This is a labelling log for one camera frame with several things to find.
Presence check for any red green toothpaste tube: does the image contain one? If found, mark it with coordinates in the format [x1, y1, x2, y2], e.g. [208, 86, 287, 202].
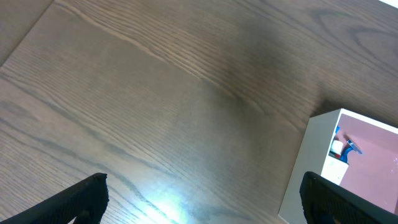
[329, 140, 344, 159]

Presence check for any blue disposable razor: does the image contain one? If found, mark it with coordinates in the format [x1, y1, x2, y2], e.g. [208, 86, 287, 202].
[340, 139, 363, 163]

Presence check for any white box pink interior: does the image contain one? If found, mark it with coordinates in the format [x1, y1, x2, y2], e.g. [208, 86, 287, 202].
[279, 109, 397, 223]

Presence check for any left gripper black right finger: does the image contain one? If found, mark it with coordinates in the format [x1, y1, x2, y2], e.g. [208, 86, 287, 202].
[299, 171, 397, 224]

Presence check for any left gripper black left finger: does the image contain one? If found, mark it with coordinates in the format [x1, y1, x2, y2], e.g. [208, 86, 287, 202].
[1, 173, 109, 224]

